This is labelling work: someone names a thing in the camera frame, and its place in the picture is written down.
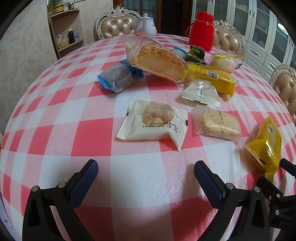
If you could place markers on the far beige tufted chair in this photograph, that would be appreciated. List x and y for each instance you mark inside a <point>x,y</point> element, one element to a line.
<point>116,22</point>

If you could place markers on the white ceramic teapot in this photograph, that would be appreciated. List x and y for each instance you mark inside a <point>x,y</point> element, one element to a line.
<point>146,27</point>

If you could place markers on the red white checkered tablecloth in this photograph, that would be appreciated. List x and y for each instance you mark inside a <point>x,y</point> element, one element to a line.
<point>144,189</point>

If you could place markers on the white glass-door cabinet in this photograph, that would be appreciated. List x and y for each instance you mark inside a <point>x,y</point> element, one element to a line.
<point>268,43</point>

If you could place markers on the red thermos jug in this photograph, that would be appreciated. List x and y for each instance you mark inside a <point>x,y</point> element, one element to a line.
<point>201,31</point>

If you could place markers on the tiger-skin cake clear packet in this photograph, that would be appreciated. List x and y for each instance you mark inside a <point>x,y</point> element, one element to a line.
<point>150,56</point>

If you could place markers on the near-right beige tufted chair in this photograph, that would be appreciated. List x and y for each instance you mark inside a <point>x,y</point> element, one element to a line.
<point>283,82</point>

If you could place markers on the dark cake blue packet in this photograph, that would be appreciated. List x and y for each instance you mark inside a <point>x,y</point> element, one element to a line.
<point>120,76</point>

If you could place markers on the yellow snack bag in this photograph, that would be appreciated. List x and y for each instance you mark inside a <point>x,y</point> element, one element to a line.
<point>266,148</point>

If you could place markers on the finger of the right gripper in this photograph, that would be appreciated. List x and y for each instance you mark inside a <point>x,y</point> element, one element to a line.
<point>269,190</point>
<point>288,166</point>

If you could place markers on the small blue box on shelf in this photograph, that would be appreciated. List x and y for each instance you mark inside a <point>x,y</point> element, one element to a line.
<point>76,35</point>

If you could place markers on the bagged food on shelf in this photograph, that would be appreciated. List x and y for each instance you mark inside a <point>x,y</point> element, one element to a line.
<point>62,41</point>

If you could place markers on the small blue snack packet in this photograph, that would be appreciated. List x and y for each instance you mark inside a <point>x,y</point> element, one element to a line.
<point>180,52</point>

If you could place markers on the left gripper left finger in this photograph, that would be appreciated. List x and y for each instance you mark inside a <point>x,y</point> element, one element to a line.
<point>39,222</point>

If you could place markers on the clear biscuit packet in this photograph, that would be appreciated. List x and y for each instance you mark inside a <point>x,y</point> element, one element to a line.
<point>215,123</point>

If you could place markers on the pale round bread packet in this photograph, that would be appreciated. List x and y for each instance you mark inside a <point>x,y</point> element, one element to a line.
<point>226,62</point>

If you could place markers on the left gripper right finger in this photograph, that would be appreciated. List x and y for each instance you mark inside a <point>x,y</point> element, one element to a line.
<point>252,222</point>

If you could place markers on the right beige tufted chair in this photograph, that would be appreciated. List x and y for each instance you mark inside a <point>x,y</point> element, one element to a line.
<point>228,38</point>

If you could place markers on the white round-pastry packet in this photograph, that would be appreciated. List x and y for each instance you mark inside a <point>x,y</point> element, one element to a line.
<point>150,120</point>

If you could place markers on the wooden corner shelf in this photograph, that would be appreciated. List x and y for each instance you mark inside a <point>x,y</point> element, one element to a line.
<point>61,22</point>

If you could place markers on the small white clear packet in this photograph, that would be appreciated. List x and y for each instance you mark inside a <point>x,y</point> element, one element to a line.
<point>203,92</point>

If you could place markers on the green candy packet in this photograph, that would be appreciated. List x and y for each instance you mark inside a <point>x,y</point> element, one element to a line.
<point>195,54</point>

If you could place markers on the dark bottle on shelf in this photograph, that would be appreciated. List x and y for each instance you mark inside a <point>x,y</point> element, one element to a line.
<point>71,36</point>

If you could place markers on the dark wooden glass door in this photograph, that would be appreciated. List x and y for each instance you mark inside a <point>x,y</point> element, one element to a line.
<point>170,16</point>

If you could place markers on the long yellow snack packet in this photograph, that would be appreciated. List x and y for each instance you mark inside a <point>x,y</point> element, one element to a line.
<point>222,81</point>

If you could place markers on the yellow jar on shelf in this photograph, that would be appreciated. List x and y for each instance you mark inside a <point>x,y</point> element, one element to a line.
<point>58,8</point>

